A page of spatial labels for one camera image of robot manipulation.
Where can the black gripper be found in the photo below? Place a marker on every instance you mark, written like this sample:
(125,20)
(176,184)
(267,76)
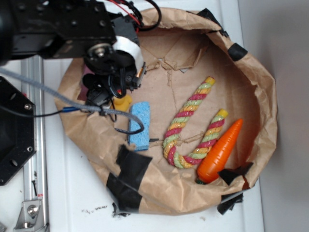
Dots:
(100,90)

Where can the yellow rubber duck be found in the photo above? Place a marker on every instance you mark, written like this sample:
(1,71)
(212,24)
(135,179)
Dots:
(122,104)

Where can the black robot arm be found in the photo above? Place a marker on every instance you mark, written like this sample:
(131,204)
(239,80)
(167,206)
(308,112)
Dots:
(58,29)

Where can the blue sponge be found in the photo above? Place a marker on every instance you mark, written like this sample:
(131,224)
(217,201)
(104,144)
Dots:
(141,140)

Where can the white tray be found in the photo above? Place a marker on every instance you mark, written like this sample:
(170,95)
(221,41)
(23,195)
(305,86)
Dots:
(79,202)

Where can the brown paper bag bin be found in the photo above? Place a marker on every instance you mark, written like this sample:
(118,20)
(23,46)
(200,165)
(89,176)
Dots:
(180,54)

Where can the orange plastic carrot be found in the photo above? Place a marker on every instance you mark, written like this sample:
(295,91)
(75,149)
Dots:
(216,159)

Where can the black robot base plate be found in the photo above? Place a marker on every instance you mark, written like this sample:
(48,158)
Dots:
(17,136)

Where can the multicolour twisted rope toy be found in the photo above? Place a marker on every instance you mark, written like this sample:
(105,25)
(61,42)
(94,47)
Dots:
(180,120)

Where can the aluminium extrusion rail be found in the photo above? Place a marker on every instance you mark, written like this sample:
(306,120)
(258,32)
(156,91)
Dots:
(34,171)

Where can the metal corner bracket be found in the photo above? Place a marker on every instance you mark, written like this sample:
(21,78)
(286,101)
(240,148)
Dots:
(31,217)

